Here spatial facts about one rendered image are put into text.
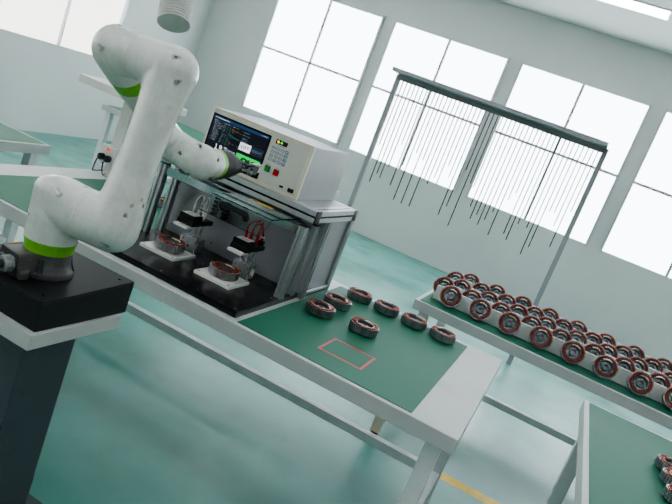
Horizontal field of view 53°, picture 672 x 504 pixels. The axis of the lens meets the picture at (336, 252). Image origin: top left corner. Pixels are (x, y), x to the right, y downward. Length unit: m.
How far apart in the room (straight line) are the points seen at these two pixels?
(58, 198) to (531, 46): 7.45
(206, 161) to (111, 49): 0.46
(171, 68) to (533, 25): 7.34
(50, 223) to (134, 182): 0.24
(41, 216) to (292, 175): 0.98
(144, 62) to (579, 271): 7.28
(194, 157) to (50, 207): 0.48
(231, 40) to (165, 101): 8.33
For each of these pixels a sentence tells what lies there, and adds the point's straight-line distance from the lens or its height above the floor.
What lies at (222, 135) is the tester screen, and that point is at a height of 1.23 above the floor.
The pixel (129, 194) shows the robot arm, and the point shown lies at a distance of 1.68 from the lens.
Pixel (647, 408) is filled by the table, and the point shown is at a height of 0.74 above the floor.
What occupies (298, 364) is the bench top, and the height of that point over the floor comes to 0.73.
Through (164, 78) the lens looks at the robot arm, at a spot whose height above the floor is 1.40.
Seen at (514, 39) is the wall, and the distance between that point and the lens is 8.75.
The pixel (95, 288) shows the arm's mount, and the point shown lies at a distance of 1.84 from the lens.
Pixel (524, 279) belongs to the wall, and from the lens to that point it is 8.57.
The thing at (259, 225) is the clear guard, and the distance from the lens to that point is 2.20.
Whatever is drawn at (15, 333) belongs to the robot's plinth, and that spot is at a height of 0.73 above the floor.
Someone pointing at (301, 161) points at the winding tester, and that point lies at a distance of 2.42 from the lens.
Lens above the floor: 1.49
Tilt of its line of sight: 12 degrees down
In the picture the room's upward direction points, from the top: 21 degrees clockwise
